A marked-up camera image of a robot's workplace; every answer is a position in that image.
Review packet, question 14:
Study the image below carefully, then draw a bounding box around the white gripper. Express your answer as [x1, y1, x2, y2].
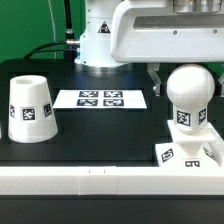
[110, 0, 224, 97]

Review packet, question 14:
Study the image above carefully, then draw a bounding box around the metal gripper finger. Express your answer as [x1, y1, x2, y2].
[218, 64, 224, 89]

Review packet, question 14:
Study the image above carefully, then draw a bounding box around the white lamp bulb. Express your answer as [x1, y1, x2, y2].
[167, 64, 215, 133]

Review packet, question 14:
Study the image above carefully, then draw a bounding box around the white lamp base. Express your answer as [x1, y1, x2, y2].
[155, 120, 219, 168]

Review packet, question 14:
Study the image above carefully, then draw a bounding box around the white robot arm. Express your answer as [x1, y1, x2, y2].
[75, 0, 224, 94]

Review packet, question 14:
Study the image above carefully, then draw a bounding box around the white lamp shade cone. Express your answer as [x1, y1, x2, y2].
[8, 75, 58, 143]

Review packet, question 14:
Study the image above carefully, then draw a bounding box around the white marker sheet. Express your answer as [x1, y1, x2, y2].
[53, 90, 147, 109]

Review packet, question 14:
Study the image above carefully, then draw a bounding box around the white front fence bar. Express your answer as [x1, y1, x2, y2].
[0, 167, 224, 195]

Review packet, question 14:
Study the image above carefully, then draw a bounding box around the black vertical hose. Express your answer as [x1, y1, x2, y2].
[63, 0, 75, 41]

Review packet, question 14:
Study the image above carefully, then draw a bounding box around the black cable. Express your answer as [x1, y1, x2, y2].
[23, 39, 81, 60]

